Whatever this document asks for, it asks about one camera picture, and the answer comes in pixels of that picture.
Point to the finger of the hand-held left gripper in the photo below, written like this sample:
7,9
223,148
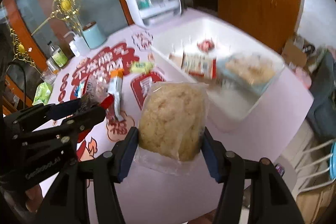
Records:
63,109
86,117

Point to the yellow crispy noodle packet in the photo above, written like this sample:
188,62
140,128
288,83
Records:
170,119

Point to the blue candy packet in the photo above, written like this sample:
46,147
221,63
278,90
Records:
80,89

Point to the orange red round snack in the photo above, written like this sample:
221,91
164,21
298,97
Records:
206,45

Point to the small green snack packet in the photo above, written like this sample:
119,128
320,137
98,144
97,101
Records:
141,66

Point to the white red-edged snack packet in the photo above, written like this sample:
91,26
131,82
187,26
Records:
115,87

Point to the glass door small gold ornament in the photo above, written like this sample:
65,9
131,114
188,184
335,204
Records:
15,69

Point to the clear glass cup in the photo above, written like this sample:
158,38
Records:
48,77

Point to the grey sofa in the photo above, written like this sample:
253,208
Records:
324,98

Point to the clear wrapped brown snack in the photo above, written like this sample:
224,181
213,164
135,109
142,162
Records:
95,86

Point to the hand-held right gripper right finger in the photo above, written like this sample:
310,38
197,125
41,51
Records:
210,159

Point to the beige cracker packet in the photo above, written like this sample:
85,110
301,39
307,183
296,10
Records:
195,63

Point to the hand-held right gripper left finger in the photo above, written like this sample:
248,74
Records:
128,154

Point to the glass bottle green label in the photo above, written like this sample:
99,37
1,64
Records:
58,56

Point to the white plastic storage bin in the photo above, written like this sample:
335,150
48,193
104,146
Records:
231,106

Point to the white squeeze wash bottle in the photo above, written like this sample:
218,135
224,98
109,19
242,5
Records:
78,47

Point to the pale blue canister brown lid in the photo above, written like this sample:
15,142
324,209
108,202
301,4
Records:
93,35

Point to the green wet wipes pack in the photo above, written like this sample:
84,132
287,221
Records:
42,94

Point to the dark dried fruit packet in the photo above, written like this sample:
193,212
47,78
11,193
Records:
103,102

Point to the pink printed tablecloth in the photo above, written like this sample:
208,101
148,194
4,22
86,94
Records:
157,187

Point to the light blue bread packet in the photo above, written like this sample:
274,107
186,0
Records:
246,73

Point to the cardboard box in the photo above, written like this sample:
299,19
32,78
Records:
296,50

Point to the white frame blue chair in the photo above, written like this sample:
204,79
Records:
321,155

